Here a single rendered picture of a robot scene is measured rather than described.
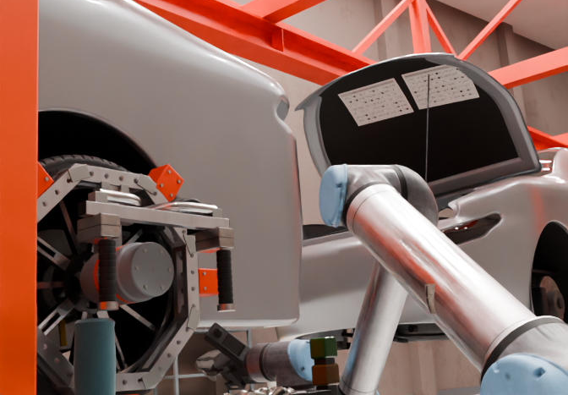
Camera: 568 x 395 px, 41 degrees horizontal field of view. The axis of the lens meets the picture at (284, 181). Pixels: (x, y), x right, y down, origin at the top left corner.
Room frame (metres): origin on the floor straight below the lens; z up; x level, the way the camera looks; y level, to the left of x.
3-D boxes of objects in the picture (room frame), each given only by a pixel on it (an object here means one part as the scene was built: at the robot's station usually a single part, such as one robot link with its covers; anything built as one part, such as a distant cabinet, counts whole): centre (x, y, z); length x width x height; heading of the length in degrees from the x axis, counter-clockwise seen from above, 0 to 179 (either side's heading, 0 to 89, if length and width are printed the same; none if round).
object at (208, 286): (2.12, 0.25, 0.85); 0.09 x 0.08 x 0.07; 139
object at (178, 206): (1.87, 0.29, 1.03); 0.19 x 0.18 x 0.11; 49
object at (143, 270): (1.83, 0.39, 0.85); 0.21 x 0.14 x 0.14; 49
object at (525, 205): (6.16, -1.90, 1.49); 4.95 x 1.86 x 1.59; 139
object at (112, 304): (1.60, 0.38, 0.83); 0.04 x 0.04 x 0.16
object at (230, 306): (1.85, 0.16, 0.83); 0.04 x 0.04 x 0.16
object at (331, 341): (1.50, -0.05, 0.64); 0.04 x 0.04 x 0.04; 49
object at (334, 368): (1.50, -0.05, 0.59); 0.04 x 0.04 x 0.04; 49
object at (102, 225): (1.61, 0.41, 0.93); 0.09 x 0.05 x 0.05; 49
